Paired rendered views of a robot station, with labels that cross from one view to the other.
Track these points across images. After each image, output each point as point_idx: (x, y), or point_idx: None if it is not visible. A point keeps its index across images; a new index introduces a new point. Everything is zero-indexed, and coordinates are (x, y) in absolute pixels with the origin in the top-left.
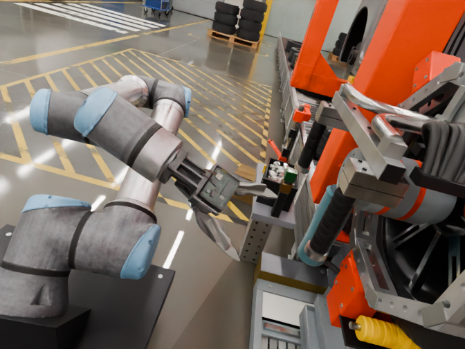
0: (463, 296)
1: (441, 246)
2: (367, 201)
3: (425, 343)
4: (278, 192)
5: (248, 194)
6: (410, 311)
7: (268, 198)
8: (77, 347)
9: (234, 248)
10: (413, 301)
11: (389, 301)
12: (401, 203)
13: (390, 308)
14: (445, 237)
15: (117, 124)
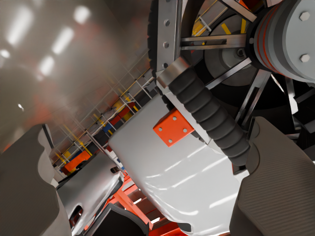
0: (180, 107)
1: (240, 16)
2: (275, 50)
3: (152, 24)
4: None
5: (258, 164)
6: (164, 53)
7: (249, 127)
8: None
9: (50, 150)
10: (172, 56)
11: (169, 17)
12: (268, 64)
13: (163, 21)
14: (247, 29)
15: None
